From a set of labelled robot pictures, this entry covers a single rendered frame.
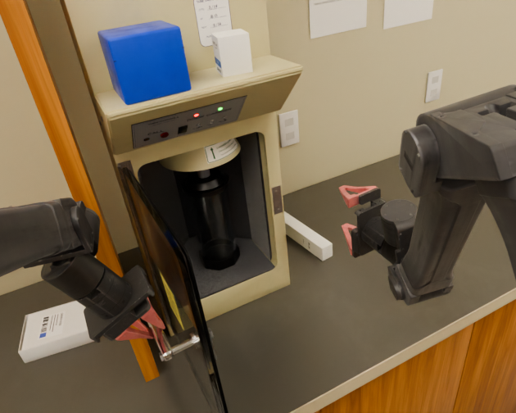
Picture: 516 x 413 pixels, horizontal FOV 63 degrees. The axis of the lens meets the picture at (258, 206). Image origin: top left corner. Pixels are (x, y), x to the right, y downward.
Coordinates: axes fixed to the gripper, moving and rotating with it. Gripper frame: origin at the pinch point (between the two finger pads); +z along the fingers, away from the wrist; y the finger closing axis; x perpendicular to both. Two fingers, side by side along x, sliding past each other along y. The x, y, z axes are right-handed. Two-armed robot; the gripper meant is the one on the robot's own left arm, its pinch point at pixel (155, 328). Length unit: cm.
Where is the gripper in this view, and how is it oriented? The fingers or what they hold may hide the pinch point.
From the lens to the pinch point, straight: 69.2
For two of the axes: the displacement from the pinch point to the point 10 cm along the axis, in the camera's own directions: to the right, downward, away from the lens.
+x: 4.7, 4.4, -7.6
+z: 4.5, 6.2, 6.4
